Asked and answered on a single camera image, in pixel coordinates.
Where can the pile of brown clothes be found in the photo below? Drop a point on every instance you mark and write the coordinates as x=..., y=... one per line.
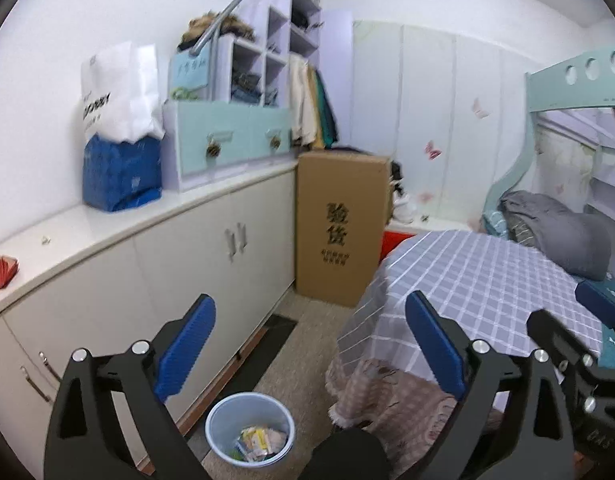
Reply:
x=222, y=27

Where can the cream hanging jacket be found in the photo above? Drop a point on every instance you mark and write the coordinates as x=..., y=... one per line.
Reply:
x=300, y=100

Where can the yellow hanging garment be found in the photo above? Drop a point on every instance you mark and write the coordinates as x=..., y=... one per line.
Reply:
x=318, y=115

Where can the green hanging garment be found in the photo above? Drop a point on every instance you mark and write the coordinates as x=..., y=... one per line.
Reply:
x=330, y=115

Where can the black floor mat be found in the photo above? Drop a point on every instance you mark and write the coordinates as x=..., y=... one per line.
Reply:
x=272, y=332

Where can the lilac shelf unit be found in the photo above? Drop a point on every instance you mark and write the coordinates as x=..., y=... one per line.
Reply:
x=337, y=60

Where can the pink quilted table skirt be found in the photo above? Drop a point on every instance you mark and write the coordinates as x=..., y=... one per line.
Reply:
x=387, y=395

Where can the red snack packet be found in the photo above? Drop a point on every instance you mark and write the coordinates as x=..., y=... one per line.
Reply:
x=1, y=272

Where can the white wardrobe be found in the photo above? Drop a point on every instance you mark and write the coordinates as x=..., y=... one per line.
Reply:
x=427, y=70

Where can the teal bunk bed frame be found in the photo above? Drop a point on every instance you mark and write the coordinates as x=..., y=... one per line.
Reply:
x=537, y=90

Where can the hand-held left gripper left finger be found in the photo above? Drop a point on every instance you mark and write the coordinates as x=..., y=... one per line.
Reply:
x=187, y=345

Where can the person's left leg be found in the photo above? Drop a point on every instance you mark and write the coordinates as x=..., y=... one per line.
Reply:
x=347, y=457

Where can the folded grey blue clothes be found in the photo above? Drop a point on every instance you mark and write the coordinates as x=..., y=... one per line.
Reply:
x=245, y=87

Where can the teal drawer unit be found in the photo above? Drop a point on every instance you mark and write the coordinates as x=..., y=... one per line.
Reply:
x=227, y=125

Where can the black clothes heap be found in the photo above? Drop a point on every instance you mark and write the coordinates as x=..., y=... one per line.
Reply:
x=397, y=177

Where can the blue plastic package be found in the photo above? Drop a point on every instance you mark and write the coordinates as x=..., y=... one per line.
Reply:
x=122, y=175

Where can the beige butterfly sticker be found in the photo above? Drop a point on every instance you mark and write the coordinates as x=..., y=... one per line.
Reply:
x=480, y=109

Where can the red plastic box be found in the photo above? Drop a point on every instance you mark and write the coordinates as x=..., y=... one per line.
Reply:
x=391, y=245

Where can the pink butterfly sticker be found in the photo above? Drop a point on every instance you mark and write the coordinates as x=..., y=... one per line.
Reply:
x=433, y=150

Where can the pale blue paper bag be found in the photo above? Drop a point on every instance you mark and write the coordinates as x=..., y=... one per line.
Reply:
x=187, y=72

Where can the blue plastic waste bin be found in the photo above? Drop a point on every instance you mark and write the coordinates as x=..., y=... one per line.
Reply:
x=222, y=425

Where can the grey duvet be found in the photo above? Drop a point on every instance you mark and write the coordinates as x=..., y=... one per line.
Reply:
x=557, y=230

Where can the white low cabinet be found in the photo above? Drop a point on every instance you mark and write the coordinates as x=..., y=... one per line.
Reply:
x=162, y=270

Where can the grey checked tablecloth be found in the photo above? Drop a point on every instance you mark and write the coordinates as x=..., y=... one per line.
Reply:
x=477, y=280

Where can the curved metal handrail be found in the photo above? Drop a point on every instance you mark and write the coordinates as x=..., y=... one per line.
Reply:
x=195, y=50

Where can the tall cardboard box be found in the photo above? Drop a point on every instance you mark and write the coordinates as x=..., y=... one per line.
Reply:
x=342, y=185

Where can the yellow snack packet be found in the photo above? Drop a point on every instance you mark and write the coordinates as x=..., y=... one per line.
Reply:
x=257, y=442

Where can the white plastic bag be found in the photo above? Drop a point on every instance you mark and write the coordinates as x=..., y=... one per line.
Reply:
x=117, y=95
x=403, y=207

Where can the teal plaid pillow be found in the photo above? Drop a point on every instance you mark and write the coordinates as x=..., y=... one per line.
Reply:
x=495, y=222

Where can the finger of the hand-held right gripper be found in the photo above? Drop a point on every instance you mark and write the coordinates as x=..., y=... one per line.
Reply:
x=557, y=335
x=597, y=302

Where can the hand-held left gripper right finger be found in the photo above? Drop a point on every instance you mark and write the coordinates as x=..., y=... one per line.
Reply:
x=432, y=345

